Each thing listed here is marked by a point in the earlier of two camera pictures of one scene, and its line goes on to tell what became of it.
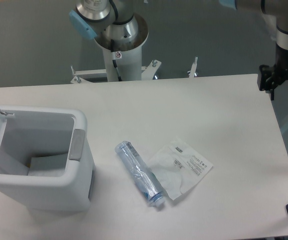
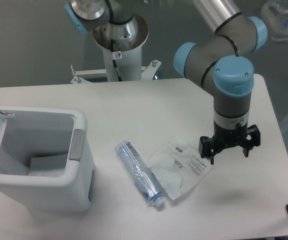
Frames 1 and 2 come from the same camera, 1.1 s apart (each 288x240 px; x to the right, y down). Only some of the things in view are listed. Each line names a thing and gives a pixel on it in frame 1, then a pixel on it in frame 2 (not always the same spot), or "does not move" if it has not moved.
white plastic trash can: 30,132 does not move
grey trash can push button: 76,144 does not move
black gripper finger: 267,80 → 208,147
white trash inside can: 50,165 does not move
